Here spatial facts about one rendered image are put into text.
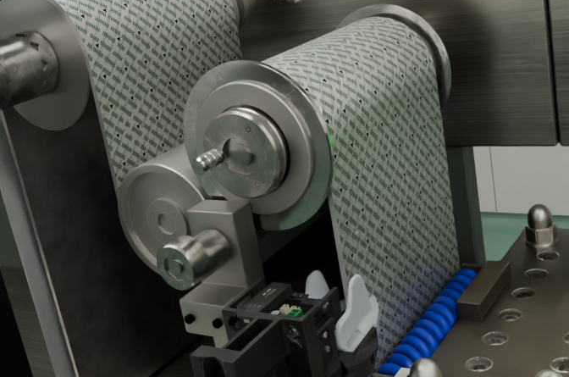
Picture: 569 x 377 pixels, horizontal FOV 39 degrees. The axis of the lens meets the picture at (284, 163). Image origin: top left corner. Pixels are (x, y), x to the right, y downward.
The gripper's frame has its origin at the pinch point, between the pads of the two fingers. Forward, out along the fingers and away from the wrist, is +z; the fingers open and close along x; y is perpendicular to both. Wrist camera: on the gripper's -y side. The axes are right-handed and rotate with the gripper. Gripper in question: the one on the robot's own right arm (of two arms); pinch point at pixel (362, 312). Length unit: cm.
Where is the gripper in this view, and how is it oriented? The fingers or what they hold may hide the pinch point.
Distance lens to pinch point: 70.9
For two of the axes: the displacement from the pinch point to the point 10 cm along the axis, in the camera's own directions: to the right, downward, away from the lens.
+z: 5.3, -3.3, 7.8
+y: -1.8, -9.4, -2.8
